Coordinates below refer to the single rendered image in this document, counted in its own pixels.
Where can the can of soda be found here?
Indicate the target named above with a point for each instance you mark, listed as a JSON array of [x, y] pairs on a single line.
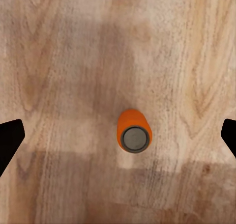
[[134, 134]]

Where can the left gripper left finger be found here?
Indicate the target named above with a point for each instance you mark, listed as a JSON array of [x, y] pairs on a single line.
[[11, 136]]

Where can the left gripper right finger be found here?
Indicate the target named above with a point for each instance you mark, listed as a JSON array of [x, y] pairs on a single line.
[[228, 133]]

